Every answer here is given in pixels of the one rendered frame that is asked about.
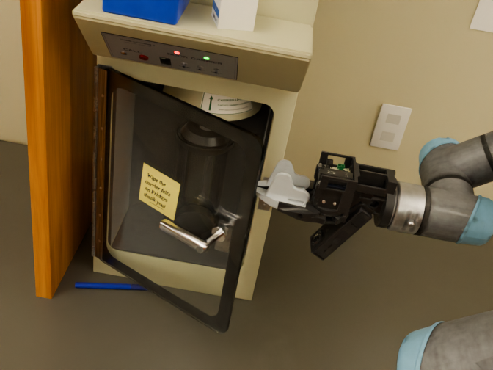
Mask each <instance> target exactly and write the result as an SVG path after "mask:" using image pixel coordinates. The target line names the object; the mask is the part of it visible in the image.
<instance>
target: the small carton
mask: <svg viewBox="0 0 493 370"><path fill-rule="evenodd" d="M257 8H258V0H213V7H212V13H211V15H212V18H213V20H214V22H215V24H216V27H217V29H230V30H240V31H251V32H253V30H254V25H255V17H256V12H257Z"/></svg>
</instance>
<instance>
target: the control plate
mask: <svg viewBox="0 0 493 370"><path fill-rule="evenodd" d="M101 34H102V36H103V39H104V41H105V43H106V46H107V48H108V50H109V52H110V54H111V56H112V57H116V58H121V59H127V60H132V61H136V62H143V63H147V64H152V65H159V66H164V67H168V68H175V69H179V70H187V71H191V72H195V73H202V74H207V75H211V76H218V77H222V78H226V79H234V80H237V75H238V57H233V56H228V55H224V54H217V53H213V52H208V51H201V50H197V49H193V48H185V47H181V46H174V45H170V44H166V43H158V42H154V41H149V40H142V39H138V38H134V37H126V36H122V35H115V34H111V33H106V32H101ZM121 51H124V52H126V53H127V55H124V54H121V53H120V52H121ZM173 51H179V52H180V54H175V53H173ZM139 55H145V56H147V57H149V59H148V60H142V59H140V58H139ZM159 57H165V58H169V59H170V60H171V64H172V65H165V64H161V61H160V58H159ZM203 57H210V59H203ZM182 62H185V63H186V64H187V65H186V66H185V67H182V66H183V65H182V64H181V63H182ZM198 65H201V66H203V68H202V70H198V69H199V68H198V67H197V66H198ZM215 68H216V69H219V71H218V73H214V72H215V71H214V70H213V69H215Z"/></svg>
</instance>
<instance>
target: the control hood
mask: <svg viewBox="0 0 493 370"><path fill-rule="evenodd" d="M102 6H103V0H83V1H82V2H81V3H80V4H79V5H78V6H77V7H75V8H74V9H73V10H72V15H73V17H74V19H75V21H76V23H77V25H78V27H79V28H80V30H81V33H82V34H83V36H84V39H85V40H86V41H87V44H88V46H89V47H90V50H91V52H92V53H93V54H94V55H98V56H102V57H110V58H114V59H121V58H116V57H112V56H111V54H110V52H109V50H108V48H107V46H106V43H105V41H104V39H103V36H102V34H101V32H106V33H111V34H115V35H122V36H126V37H134V38H138V39H142V40H149V41H154V42H158V43H166V44H170V45H174V46H181V47H185V48H193V49H197V50H201V51H208V52H213V53H217V54H224V55H228V56H233V57H238V75H237V80H234V79H228V80H232V81H239V82H243V83H247V84H255V85H259V86H264V87H271V88H275V89H279V90H287V91H291V92H295V93H297V92H298V91H300V89H301V86H302V83H303V81H304V78H305V75H306V73H307V69H308V68H309V65H310V62H311V59H312V55H313V28H312V27H311V25H308V24H304V23H297V22H293V21H285V20H281V19H276V18H270V17H265V16H261V15H256V17H255V25H254V30H253V32H251V31H240V30H230V29H217V27H216V24H215V22H214V20H213V18H212V15H211V13H212V7H211V6H206V5H202V4H195V3H191V2H189V4H188V5H187V7H186V9H185V10H184V12H183V14H182V16H181V17H180V19H179V21H178V22H177V24H175V25H172V24H168V23H160V22H155V21H149V20H144V19H140V18H132V17H128V16H124V15H117V14H113V13H108V12H104V11H103V10H102ZM121 60H125V61H130V62H136V61H132V60H127V59H121ZM137 63H142V64H146V65H152V64H147V63H143V62H137ZM153 66H157V67H162V68H168V67H164V66H159V65H153ZM169 69H173V70H179V69H175V68H169ZM180 71H185V72H189V73H195V72H191V71H187V70H180ZM196 74H200V75H204V76H211V75H207V74H202V73H196ZM212 77H216V78H220V79H226V78H222V77H218V76H212Z"/></svg>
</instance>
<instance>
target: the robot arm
mask: <svg viewBox="0 0 493 370"><path fill-rule="evenodd" d="M328 155H330V156H337V157H342V158H345V161H344V164H337V165H336V164H333V159H328ZM418 172H419V176H420V179H421V184H422V185H418V184H411V183H407V182H403V181H397V179H396V178H395V170H391V169H387V168H382V167H374V166H370V165H366V164H359V163H356V157H354V156H347V155H343V154H338V153H331V152H326V151H321V156H320V159H319V163H318V164H317V165H316V169H315V173H314V179H315V180H314V181H311V180H310V179H309V178H308V177H307V176H305V175H299V174H296V173H295V172H294V169H293V165H292V163H291V162H290V161H288V160H280V161H279V162H278V163H277V165H276V167H275V168H274V170H273V172H272V173H271V175H270V177H269V179H268V180H262V181H258V187H257V191H256V196H257V197H259V198H260V199H261V200H262V201H264V202H265V203H267V204H268V205H270V206H271V207H273V208H276V209H277V210H278V211H280V212H282V213H283V214H287V215H288V216H290V217H293V218H295V219H297V220H301V221H305V222H316V223H320V224H322V226H321V227H320V228H319V229H318V230H317V231H316V232H315V233H314V234H313V235H312V236H311V237H310V248H311V253H312V254H313V255H315V256H317V257H318V258H320V259H321V260H324V259H326V258H327V257H328V256H329V255H330V254H332V253H333V252H334V251H335V250H336V249H337V248H338V247H339V246H340V245H342V244H343V243H344V242H345V241H346V240H347V239H349V238H350V237H351V236H352V235H353V234H355V233H356V232H357V231H358V230H359V229H360V228H361V227H362V226H363V225H365V224H366V223H367V222H368V221H369V220H371V219H372V214H374V217H373V218H374V224H375V226H376V227H380V228H387V230H390V231H397V232H401V233H409V234H413V235H417V236H424V237H428V238H433V239H440V240H444V241H449V242H455V243H456V244H471V245H476V246H481V245H483V244H485V243H487V242H488V241H489V240H490V238H491V237H492V235H493V201H492V200H491V199H489V198H487V197H482V196H481V195H478V196H477V195H475V194H474V191H473V188H475V187H478V186H482V185H484V184H487V183H490V182H493V131H490V132H489V133H486V134H483V135H480V136H477V137H474V138H472V139H469V140H466V141H464V142H461V143H459V142H458V141H456V140H455V139H452V138H449V137H447V138H441V137H439V138H436V139H433V140H431V141H429V142H427V143H426V144H425V145H424V146H423V147H422V149H421V151H420V154H419V169H418ZM308 201H310V202H309V203H307V202H308ZM397 370H493V310H492V311H487V312H483V313H478V314H475V315H471V316H466V317H463V318H460V319H454V320H451V321H448V322H444V321H440V322H436V323H434V324H433V325H432V326H429V327H425V328H423V329H419V330H415V331H413V332H411V333H410V334H408V335H407V336H406V337H405V339H404V340H403V342H402V344H401V347H400V349H399V352H398V360H397Z"/></svg>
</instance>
